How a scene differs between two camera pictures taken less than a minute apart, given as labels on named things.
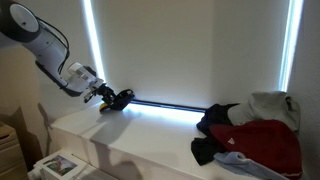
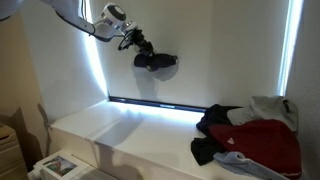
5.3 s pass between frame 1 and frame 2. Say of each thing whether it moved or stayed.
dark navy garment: stayed
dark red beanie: stayed
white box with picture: stayed
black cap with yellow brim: moved
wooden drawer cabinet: stayed
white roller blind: stayed
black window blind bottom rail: stayed
